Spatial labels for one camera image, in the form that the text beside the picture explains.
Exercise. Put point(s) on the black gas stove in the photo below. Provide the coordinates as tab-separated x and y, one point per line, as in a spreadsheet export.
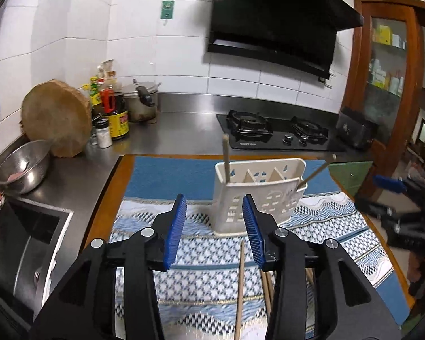
279	132

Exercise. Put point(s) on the yellow capped green bottle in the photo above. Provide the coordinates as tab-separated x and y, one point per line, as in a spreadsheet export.
95	95

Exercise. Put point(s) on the round wooden cutting board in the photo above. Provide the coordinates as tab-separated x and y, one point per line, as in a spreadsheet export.
56	120

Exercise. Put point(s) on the metal pressure cooker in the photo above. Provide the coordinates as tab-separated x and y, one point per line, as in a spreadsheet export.
138	106

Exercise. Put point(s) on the blue mat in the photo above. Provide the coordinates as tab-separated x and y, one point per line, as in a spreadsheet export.
170	177

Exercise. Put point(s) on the stainless steel bowl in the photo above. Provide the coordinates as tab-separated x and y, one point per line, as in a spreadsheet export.
23	166

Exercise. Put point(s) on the green cabinet drawers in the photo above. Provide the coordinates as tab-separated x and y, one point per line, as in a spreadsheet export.
350	179

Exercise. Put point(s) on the wooden glass door cabinet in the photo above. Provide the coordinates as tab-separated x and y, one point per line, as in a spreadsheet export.
361	60

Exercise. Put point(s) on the white plastic utensil holder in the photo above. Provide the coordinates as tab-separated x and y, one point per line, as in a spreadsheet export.
230	205

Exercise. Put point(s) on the dark soy sauce bottle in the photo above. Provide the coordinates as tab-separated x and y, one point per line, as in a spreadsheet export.
117	122

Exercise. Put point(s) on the blue white patterned cloth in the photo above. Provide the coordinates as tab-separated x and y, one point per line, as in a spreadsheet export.
202	290

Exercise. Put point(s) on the stainless steel sink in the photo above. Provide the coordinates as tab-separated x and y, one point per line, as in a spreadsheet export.
21	241

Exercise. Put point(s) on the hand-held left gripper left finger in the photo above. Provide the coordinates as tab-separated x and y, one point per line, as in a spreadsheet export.
175	232

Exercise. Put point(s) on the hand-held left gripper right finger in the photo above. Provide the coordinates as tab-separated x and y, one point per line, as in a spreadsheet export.
253	233

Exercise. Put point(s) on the white wall socket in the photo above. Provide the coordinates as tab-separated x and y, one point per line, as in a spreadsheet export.
326	79

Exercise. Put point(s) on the wooden chopstick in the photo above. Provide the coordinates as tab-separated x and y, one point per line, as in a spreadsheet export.
239	290
226	159
310	277
264	287
318	170
269	290

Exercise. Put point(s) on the black range hood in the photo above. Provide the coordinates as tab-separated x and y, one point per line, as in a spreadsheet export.
269	17

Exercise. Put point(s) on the seasoning packet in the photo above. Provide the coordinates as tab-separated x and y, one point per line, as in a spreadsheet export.
108	68

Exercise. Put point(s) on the green wall hook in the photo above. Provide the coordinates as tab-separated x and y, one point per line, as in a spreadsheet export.
167	10

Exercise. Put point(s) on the white shaker jar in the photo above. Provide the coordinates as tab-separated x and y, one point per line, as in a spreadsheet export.
103	136

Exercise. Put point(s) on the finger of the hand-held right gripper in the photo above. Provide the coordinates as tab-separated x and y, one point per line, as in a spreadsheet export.
389	184
379	209

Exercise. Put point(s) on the yellow box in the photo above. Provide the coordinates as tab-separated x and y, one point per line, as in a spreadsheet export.
382	34

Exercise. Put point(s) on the black box appliance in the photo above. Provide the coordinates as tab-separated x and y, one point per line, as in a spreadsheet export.
354	129

